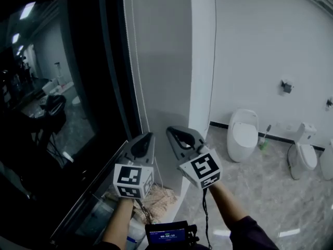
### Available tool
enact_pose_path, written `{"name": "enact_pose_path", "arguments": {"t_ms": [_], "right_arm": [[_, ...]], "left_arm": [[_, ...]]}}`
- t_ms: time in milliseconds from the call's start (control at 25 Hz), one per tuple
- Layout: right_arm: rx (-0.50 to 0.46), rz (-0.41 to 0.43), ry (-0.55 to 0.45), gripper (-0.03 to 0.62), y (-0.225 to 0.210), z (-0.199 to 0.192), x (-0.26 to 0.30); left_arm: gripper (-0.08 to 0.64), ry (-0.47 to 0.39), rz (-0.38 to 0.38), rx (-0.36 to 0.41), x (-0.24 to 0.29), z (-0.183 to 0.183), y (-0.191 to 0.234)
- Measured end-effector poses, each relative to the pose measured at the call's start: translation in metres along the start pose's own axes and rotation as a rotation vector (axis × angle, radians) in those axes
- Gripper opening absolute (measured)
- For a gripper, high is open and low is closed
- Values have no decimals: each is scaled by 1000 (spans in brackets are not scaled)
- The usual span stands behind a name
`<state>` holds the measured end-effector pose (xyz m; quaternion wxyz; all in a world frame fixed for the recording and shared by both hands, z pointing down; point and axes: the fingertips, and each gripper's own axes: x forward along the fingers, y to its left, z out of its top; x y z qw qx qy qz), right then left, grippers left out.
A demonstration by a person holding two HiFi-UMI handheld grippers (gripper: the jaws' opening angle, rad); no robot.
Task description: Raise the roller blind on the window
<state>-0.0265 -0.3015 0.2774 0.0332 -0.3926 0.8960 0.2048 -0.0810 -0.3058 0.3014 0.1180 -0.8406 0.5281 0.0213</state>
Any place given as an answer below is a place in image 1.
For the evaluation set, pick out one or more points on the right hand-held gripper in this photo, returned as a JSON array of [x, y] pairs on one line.
[[204, 169]]

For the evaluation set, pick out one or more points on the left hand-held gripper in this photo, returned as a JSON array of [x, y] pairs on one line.
[[132, 181]]

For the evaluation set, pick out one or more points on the person's left forearm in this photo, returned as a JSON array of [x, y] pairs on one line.
[[119, 223]]

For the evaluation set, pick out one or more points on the person's right forearm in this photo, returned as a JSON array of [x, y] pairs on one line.
[[234, 215]]

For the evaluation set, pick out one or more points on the black framed window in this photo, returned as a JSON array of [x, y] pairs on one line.
[[52, 87]]

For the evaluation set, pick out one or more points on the beige chequered cloth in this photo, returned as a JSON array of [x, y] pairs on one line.
[[161, 199]]

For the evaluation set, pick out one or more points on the white floor urinal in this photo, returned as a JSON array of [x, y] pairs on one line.
[[242, 137]]

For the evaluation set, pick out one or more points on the green toilet brush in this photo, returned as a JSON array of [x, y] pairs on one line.
[[264, 142]]

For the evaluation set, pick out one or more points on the clear plastic container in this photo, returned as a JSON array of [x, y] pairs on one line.
[[96, 215]]

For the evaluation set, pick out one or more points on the black device with screen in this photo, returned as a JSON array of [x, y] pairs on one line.
[[166, 234]]

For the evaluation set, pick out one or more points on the white toilet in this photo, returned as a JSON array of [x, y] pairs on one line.
[[304, 152]]

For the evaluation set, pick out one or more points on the black wall paper holder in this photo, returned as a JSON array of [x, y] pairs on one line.
[[287, 87]]

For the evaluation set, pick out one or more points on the black wall fixture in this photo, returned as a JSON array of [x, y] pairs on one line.
[[330, 103]]

